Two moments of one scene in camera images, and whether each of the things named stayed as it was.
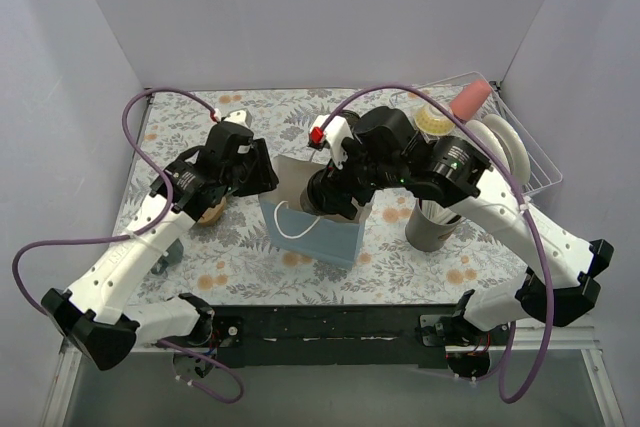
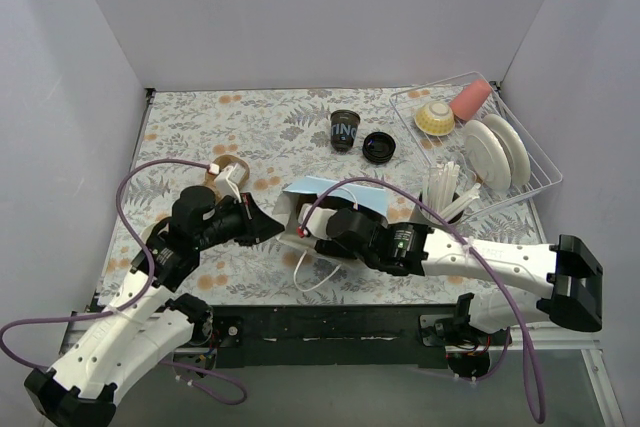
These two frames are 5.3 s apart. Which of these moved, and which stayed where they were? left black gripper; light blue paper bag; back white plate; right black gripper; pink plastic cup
Moved: left black gripper; right black gripper; light blue paper bag
Stayed: pink plastic cup; back white plate
